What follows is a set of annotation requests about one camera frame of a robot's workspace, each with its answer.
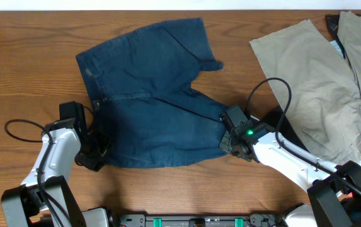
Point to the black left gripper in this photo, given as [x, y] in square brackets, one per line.
[93, 161]

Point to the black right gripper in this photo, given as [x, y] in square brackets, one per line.
[223, 144]

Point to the navy blue denim shorts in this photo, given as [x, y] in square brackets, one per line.
[140, 87]

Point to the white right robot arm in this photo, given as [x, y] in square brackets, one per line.
[334, 190]

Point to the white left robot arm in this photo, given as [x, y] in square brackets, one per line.
[44, 197]

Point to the black garment with white tag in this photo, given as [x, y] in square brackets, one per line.
[272, 118]

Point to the beige khaki shorts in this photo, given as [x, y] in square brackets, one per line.
[319, 85]

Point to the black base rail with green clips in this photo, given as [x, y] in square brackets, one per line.
[142, 220]

